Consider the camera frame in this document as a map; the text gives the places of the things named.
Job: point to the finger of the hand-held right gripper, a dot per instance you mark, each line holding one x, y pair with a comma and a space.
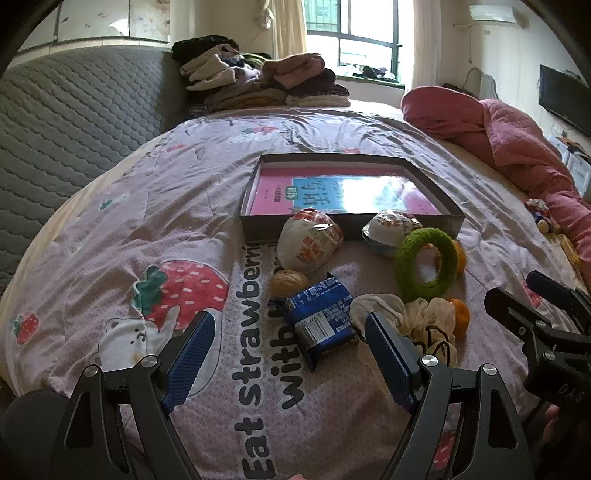
510, 307
554, 288

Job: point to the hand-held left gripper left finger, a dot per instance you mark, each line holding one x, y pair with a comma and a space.
191, 355

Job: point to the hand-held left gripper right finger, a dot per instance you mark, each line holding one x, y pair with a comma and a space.
385, 355

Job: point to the orange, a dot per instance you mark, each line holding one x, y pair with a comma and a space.
459, 258
459, 314

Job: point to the white-topped toy egg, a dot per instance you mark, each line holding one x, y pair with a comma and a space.
390, 228

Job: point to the red toy egg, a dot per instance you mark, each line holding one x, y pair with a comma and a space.
307, 242

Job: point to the grey cardboard box tray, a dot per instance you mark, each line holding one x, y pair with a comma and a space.
258, 228

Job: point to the person's right hand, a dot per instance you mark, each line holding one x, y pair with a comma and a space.
556, 424

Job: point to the yellow packet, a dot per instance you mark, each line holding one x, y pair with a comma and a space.
570, 249

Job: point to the small colourful toy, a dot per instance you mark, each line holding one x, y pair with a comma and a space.
538, 214

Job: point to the blue biscuit packet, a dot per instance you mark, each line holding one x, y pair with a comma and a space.
318, 318

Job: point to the walnut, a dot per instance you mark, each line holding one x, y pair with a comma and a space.
288, 282

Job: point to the white storage boxes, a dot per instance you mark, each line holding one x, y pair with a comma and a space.
575, 161

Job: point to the pink quilt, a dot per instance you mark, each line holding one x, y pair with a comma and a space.
508, 134

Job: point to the person's leg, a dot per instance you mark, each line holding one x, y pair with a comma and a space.
27, 429

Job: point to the pink and blue book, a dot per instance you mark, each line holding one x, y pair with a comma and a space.
277, 189

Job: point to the black television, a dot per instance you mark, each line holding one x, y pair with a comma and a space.
563, 97

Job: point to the grey quilted headboard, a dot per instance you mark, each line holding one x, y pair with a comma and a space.
83, 129

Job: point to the dark clothes on windowsill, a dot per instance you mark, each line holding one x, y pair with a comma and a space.
376, 72

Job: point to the white sheer curtain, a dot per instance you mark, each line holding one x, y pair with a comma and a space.
427, 41

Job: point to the white air conditioner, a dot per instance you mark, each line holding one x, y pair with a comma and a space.
491, 13

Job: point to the pile of folded clothes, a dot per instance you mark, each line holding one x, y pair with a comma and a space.
258, 78

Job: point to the window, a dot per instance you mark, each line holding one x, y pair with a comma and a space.
364, 37

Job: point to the cream curtain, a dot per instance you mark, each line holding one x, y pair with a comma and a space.
291, 27

